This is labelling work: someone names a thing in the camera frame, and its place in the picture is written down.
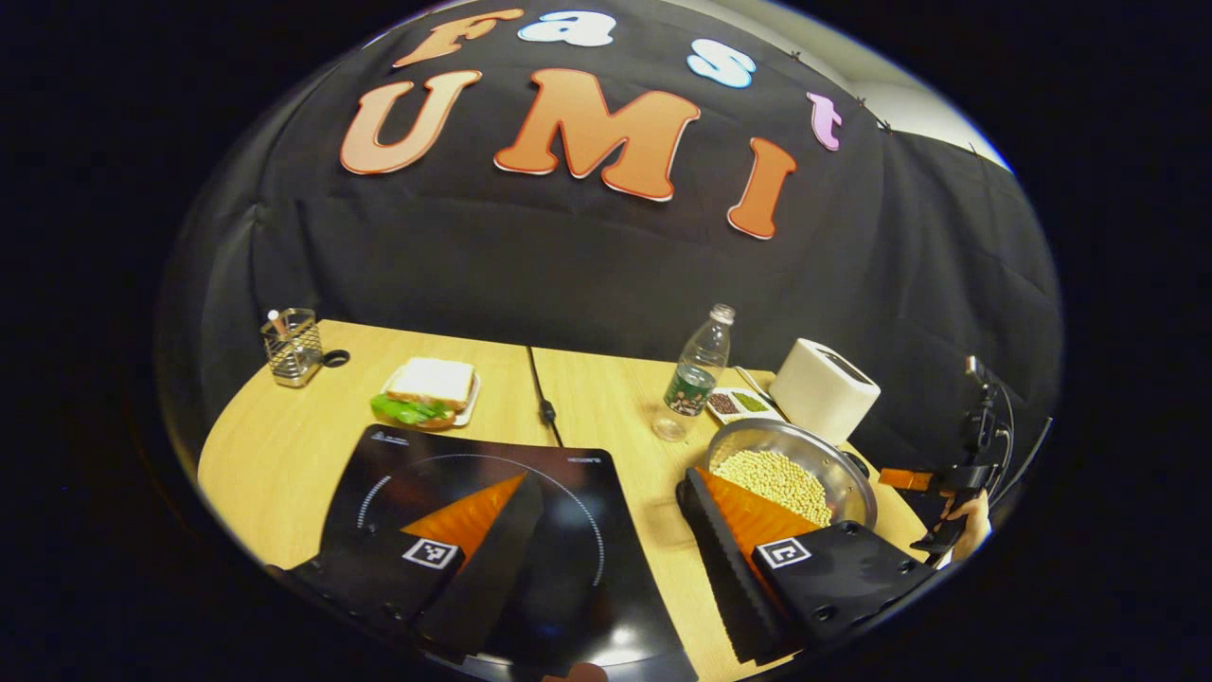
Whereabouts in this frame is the black power cable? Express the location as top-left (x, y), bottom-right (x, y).
top-left (526, 347), bottom-right (566, 449)

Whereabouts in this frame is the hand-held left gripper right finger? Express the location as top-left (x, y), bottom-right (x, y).
top-left (677, 466), bottom-right (938, 666)

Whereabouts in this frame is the clear plastic water bottle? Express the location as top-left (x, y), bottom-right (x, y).
top-left (651, 303), bottom-right (737, 443)

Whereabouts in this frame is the sandwich with lettuce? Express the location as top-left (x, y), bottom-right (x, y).
top-left (370, 357), bottom-right (476, 427)

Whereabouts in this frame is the wire mesh holder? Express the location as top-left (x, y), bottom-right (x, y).
top-left (260, 308), bottom-right (325, 388)

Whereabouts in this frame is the white toaster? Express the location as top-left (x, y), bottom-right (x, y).
top-left (768, 338), bottom-right (882, 446)

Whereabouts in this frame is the heap of soybeans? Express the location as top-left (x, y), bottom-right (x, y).
top-left (712, 449), bottom-right (834, 528)

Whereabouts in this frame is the row of black cloth clips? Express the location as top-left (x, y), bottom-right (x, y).
top-left (788, 47), bottom-right (978, 154)

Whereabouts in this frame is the stainless steel pot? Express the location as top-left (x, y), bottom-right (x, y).
top-left (703, 418), bottom-right (879, 531)

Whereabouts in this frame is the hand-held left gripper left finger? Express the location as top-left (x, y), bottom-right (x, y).
top-left (270, 471), bottom-right (547, 666)

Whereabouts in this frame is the white dish of seeds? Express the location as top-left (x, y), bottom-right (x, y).
top-left (705, 386), bottom-right (787, 426)

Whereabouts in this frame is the black backdrop cloth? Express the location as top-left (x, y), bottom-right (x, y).
top-left (156, 0), bottom-right (1063, 503)

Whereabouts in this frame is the black induction cooktop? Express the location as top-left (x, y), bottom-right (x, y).
top-left (317, 423), bottom-right (699, 682)

